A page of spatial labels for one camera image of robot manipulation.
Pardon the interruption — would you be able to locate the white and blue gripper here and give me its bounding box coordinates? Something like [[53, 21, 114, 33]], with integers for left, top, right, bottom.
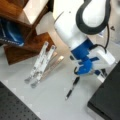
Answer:
[[71, 39, 115, 79]]

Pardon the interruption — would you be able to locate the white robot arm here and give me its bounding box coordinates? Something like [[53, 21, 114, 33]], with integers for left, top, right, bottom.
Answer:
[[54, 0, 115, 78]]

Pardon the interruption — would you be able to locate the black pen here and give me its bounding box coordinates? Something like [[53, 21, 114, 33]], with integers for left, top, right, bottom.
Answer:
[[65, 77, 80, 100]]

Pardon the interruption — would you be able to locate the black drawer box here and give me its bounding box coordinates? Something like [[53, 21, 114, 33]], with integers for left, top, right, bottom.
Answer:
[[87, 61, 120, 120]]

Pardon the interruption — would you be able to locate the silver folding laptop stand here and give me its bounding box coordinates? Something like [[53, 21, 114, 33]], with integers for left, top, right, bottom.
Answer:
[[25, 42, 64, 88]]

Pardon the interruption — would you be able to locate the white lamp shade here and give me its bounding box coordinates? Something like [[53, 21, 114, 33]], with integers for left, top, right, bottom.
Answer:
[[53, 0, 80, 19]]

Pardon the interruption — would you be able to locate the blue book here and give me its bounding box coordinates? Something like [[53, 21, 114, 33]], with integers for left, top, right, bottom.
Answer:
[[0, 17, 24, 46]]

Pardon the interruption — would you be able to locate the wooden shelf stand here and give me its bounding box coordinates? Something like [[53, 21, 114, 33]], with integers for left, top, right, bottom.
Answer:
[[0, 0, 54, 65]]

